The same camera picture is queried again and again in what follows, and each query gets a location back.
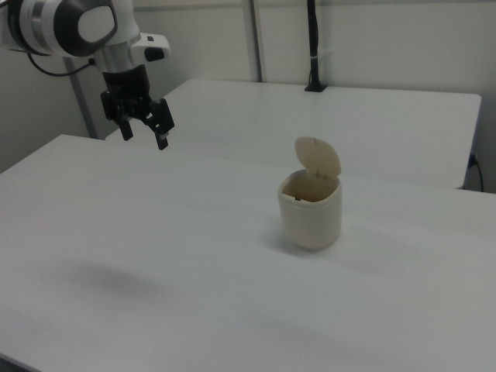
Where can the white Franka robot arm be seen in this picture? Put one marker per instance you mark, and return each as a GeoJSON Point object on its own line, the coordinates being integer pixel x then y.
{"type": "Point", "coordinates": [58, 27]}

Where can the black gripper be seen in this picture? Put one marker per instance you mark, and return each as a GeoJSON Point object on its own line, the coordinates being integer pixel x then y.
{"type": "Point", "coordinates": [126, 87]}

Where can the black camera stand pole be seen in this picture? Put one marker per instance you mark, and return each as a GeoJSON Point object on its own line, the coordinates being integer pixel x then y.
{"type": "Point", "coordinates": [314, 46]}

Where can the grey metal partition post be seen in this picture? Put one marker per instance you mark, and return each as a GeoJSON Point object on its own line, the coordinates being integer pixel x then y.
{"type": "Point", "coordinates": [257, 38]}
{"type": "Point", "coordinates": [81, 104]}

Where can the cream ceramic cup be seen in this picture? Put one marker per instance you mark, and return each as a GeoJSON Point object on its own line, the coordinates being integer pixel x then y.
{"type": "Point", "coordinates": [310, 221]}

